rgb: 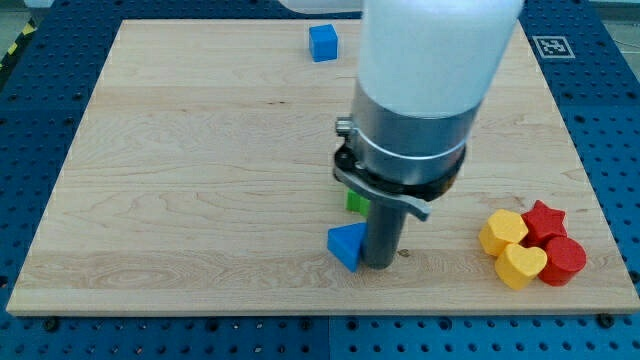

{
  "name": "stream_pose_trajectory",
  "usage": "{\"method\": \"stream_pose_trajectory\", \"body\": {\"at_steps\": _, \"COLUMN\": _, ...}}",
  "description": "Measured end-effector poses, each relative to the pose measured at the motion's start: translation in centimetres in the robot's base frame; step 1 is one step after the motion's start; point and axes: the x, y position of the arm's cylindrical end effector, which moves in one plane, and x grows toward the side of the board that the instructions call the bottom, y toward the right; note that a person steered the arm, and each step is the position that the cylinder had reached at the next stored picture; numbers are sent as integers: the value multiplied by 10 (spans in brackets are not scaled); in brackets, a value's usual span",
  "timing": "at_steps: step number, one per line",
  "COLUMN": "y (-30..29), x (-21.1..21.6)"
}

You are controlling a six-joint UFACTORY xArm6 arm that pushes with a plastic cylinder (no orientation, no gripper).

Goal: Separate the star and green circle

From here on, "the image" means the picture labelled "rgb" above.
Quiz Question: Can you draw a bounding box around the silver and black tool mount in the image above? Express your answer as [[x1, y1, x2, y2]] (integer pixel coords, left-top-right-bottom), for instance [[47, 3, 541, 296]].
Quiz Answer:
[[333, 85, 479, 221]]

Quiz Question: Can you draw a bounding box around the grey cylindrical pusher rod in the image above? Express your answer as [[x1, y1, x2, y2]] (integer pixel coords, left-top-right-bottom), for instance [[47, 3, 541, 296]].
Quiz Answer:
[[361, 201, 407, 270]]

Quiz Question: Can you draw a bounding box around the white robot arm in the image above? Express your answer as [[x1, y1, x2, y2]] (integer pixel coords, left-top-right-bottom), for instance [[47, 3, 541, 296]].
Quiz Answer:
[[287, 0, 523, 270]]

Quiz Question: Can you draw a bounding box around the red star block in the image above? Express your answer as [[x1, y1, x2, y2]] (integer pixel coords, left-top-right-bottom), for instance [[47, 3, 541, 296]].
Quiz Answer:
[[521, 200, 568, 248]]

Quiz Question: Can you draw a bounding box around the green block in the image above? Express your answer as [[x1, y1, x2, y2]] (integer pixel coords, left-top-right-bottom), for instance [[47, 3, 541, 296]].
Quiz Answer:
[[345, 189, 370, 217]]

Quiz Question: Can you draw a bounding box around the blue triangle block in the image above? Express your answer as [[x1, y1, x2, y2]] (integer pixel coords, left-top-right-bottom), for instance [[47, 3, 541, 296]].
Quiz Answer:
[[327, 222, 367, 273]]

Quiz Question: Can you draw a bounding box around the yellow hexagon block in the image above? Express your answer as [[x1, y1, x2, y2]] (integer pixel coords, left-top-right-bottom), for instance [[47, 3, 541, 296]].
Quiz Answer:
[[478, 209, 528, 256]]

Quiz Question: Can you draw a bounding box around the yellow heart block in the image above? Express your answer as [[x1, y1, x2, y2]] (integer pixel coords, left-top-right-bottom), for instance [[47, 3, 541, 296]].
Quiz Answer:
[[494, 244, 548, 290]]

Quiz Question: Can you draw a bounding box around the blue cube block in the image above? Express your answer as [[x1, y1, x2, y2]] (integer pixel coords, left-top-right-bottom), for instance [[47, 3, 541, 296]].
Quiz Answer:
[[308, 24, 338, 62]]

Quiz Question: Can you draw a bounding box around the fiducial marker tag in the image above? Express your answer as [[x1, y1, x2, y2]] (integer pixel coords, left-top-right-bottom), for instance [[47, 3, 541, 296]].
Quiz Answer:
[[532, 35, 575, 59]]

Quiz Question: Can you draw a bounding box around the red cylinder block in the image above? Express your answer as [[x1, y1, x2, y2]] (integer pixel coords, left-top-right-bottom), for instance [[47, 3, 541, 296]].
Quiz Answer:
[[538, 237, 587, 286]]

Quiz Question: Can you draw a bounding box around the wooden board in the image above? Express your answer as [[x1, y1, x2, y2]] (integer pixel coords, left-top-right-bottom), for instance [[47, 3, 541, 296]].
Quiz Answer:
[[7, 20, 639, 317]]

